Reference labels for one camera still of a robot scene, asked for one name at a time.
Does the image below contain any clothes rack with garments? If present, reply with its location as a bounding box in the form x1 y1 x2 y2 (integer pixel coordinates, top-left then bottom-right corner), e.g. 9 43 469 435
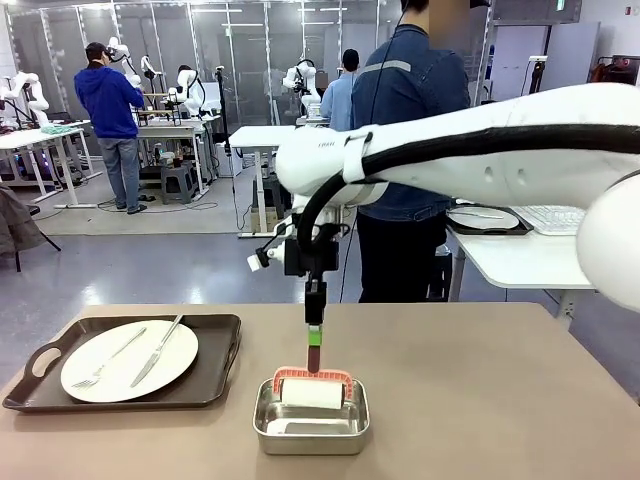
589 54 640 86

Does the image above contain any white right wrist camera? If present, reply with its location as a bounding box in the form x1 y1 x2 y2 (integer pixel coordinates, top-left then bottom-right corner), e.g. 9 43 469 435
246 222 301 274

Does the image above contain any pink-framed white lint roller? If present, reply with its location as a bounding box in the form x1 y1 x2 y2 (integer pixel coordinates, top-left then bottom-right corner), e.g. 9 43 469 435
272 346 355 410

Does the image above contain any black pole stand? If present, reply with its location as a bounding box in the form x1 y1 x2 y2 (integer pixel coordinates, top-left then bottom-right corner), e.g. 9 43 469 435
519 54 549 99

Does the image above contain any person in denim jacket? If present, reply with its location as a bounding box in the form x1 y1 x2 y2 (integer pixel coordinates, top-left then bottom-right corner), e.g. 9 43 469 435
349 0 472 304

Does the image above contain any dark jacket on chair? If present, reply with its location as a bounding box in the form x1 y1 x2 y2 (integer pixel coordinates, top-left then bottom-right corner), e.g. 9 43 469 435
0 182 49 259

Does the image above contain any white rounded-corner table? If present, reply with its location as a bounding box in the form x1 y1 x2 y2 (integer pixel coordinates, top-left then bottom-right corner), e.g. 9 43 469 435
446 204 599 304

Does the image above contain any person in light-blue shirt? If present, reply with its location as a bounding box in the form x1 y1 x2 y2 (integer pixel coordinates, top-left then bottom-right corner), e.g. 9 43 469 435
319 48 362 134

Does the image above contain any person in blue hoodie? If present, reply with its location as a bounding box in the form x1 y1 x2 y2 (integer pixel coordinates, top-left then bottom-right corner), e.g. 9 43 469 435
73 42 146 216

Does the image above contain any dark brown serving tray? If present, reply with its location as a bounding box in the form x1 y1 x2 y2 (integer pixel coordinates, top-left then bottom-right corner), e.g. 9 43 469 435
2 313 243 414
446 203 534 237

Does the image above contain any black right arm cable sleeve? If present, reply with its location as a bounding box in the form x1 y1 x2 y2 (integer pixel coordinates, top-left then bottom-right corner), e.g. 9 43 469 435
292 124 640 261

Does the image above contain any white round plate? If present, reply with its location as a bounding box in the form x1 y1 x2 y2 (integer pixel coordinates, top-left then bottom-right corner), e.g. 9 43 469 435
448 205 521 232
60 319 200 404

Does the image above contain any rectangular stainless steel tray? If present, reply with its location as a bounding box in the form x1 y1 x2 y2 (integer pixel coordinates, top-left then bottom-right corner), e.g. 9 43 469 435
252 377 371 456

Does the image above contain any white background table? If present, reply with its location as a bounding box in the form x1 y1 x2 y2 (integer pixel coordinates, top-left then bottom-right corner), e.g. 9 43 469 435
228 124 301 239
137 114 221 196
0 127 104 209

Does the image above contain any grey plastic stool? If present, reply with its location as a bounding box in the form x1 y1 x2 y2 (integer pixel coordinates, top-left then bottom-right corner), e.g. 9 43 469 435
159 162 199 205

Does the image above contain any silver fork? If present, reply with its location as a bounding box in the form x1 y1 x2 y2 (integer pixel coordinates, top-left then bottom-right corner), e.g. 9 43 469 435
72 327 149 390

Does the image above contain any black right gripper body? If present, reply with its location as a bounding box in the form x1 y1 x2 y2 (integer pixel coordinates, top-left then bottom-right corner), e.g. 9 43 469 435
283 222 342 285

